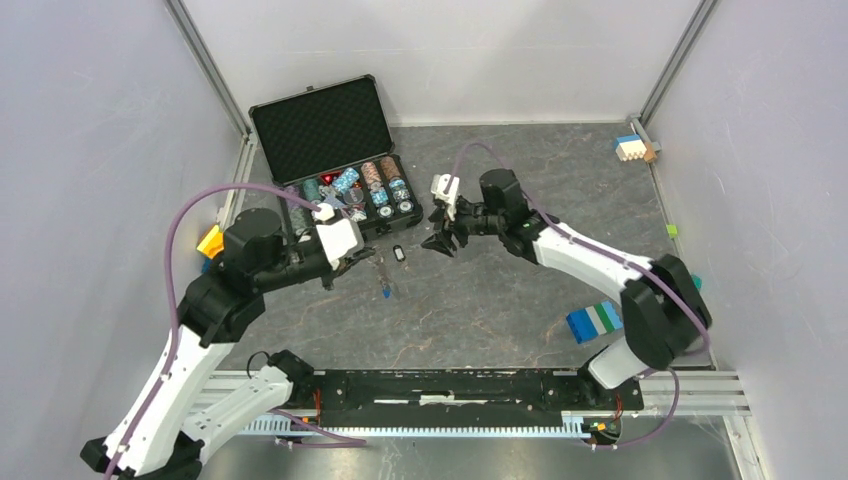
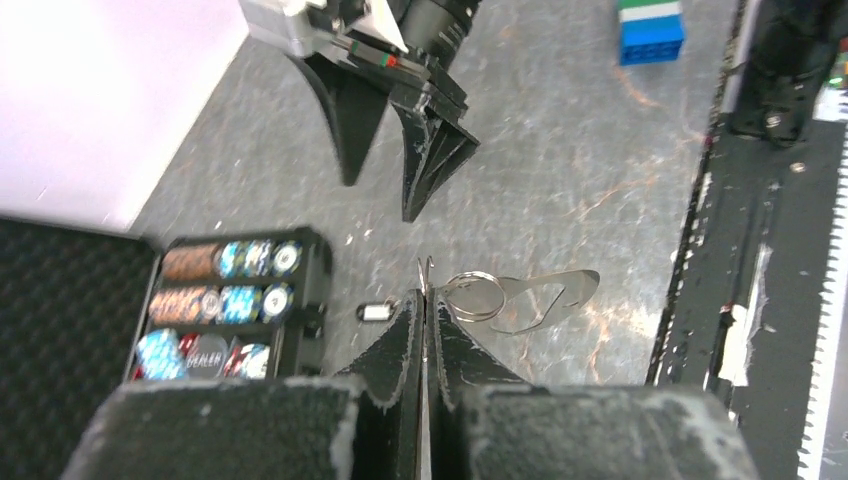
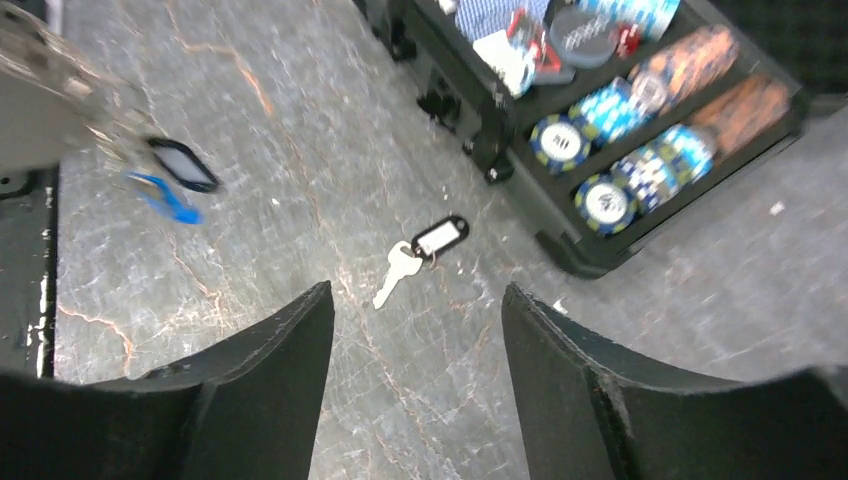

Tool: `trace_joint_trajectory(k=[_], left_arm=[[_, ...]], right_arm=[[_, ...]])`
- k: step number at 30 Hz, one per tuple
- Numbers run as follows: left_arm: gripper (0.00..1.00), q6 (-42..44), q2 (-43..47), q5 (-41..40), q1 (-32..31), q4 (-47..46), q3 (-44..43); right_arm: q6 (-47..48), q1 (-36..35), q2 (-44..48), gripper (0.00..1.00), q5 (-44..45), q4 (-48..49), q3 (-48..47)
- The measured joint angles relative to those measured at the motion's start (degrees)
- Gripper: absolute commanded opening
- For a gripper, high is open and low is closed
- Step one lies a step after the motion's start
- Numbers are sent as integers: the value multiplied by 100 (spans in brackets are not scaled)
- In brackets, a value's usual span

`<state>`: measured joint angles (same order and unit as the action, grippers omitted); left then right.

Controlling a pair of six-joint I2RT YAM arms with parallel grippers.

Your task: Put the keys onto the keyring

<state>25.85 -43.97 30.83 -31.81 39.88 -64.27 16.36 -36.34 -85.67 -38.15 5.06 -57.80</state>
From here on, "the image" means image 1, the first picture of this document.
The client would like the yellow orange block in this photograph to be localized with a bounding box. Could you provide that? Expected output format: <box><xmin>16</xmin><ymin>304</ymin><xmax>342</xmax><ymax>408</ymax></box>
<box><xmin>196</xmin><ymin>224</ymin><xmax>224</xmax><ymax>260</ymax></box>

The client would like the blue green white brick stack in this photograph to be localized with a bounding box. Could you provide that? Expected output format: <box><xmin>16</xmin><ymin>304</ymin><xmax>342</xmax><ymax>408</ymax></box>
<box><xmin>566</xmin><ymin>301</ymin><xmax>623</xmax><ymax>344</ymax></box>

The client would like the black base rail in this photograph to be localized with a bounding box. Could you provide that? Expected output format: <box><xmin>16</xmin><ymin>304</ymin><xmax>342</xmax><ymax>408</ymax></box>
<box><xmin>283</xmin><ymin>368</ymin><xmax>644</xmax><ymax>428</ymax></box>

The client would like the blue white brick block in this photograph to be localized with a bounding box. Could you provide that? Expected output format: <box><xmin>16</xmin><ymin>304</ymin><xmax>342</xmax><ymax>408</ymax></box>
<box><xmin>615</xmin><ymin>134</ymin><xmax>648</xmax><ymax>162</ymax></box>

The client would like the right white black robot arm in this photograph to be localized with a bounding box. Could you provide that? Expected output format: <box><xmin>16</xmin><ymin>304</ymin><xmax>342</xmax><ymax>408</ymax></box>
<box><xmin>422</xmin><ymin>169</ymin><xmax>712</xmax><ymax>408</ymax></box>

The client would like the black poker chip case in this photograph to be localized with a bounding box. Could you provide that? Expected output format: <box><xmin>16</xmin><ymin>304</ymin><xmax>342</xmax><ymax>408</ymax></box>
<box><xmin>249</xmin><ymin>74</ymin><xmax>423</xmax><ymax>240</ymax></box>

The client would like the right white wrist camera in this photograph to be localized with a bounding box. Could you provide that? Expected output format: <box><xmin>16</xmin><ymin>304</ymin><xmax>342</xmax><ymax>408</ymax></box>
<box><xmin>430</xmin><ymin>174</ymin><xmax>460</xmax><ymax>221</ymax></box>

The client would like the black key fob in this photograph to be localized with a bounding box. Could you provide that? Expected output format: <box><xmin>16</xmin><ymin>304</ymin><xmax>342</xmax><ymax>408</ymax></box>
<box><xmin>392</xmin><ymin>245</ymin><xmax>406</xmax><ymax>262</ymax></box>

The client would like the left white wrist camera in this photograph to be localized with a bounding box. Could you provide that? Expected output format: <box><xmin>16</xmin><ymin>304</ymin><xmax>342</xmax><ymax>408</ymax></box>
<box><xmin>312</xmin><ymin>203</ymin><xmax>365</xmax><ymax>258</ymax></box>

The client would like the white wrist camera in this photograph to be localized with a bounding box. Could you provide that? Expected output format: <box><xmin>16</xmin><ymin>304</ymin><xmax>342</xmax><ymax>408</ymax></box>
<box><xmin>430</xmin><ymin>174</ymin><xmax>460</xmax><ymax>221</ymax></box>
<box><xmin>312</xmin><ymin>203</ymin><xmax>365</xmax><ymax>258</ymax></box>

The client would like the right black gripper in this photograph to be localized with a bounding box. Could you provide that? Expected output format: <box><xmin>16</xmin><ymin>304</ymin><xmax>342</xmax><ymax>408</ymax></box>
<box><xmin>420</xmin><ymin>194</ymin><xmax>504</xmax><ymax>259</ymax></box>

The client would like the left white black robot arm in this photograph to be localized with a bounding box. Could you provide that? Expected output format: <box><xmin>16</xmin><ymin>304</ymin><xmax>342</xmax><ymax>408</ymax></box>
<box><xmin>80</xmin><ymin>205</ymin><xmax>374</xmax><ymax>479</ymax></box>

